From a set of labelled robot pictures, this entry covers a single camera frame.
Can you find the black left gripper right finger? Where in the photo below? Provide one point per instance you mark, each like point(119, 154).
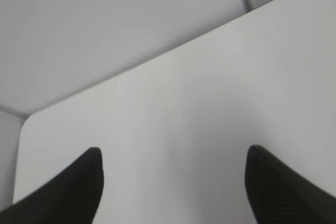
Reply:
point(277, 194)

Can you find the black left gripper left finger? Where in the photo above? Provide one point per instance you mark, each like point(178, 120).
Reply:
point(73, 196)

